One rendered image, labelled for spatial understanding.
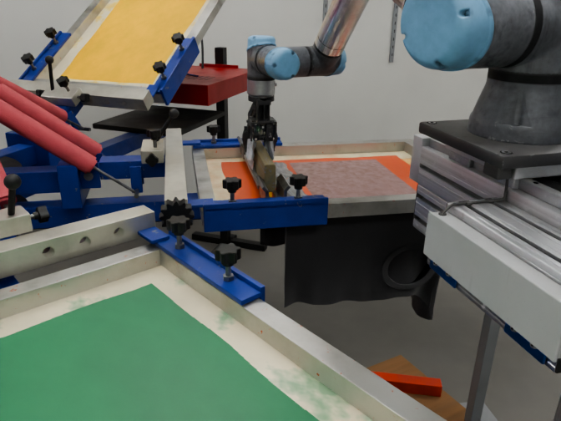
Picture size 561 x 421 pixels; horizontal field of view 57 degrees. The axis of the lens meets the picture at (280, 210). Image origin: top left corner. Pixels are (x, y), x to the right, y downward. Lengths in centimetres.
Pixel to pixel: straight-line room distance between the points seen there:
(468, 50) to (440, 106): 323
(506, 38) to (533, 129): 15
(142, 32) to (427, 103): 227
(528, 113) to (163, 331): 65
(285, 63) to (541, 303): 86
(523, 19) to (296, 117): 289
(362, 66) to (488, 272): 306
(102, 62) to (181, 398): 164
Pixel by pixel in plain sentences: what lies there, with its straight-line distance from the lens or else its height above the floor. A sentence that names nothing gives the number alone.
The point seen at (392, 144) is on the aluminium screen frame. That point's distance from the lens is 189.
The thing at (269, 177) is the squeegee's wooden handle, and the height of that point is 103.
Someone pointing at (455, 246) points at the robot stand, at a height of 115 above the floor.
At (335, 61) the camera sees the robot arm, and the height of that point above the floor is 131.
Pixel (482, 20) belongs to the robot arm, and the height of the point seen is 143.
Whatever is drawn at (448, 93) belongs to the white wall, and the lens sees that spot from 397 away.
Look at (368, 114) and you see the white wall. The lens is 374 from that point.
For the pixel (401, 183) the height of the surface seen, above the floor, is 96.
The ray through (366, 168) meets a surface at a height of 96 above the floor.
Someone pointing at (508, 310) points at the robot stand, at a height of 112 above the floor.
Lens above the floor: 145
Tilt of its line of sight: 22 degrees down
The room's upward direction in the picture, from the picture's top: 1 degrees clockwise
